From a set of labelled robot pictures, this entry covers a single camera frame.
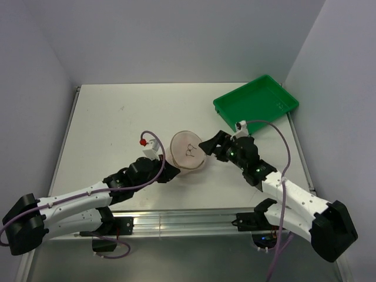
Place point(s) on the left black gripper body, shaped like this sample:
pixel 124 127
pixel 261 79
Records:
pixel 155 170

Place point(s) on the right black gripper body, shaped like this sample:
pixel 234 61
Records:
pixel 231 155

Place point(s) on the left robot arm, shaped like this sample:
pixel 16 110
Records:
pixel 31 221

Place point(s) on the green plastic tray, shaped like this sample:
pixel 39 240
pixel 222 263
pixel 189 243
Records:
pixel 261 99

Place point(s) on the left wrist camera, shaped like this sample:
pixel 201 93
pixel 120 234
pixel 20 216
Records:
pixel 150 148

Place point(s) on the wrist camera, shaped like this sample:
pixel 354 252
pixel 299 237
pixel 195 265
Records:
pixel 241 130
pixel 150 148

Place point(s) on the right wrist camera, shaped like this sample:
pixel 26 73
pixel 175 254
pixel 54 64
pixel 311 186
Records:
pixel 241 130

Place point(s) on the aluminium table frame rail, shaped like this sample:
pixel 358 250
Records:
pixel 209 222

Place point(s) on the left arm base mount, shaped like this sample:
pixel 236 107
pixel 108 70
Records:
pixel 106 238

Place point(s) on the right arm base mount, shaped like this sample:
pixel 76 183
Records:
pixel 264 235

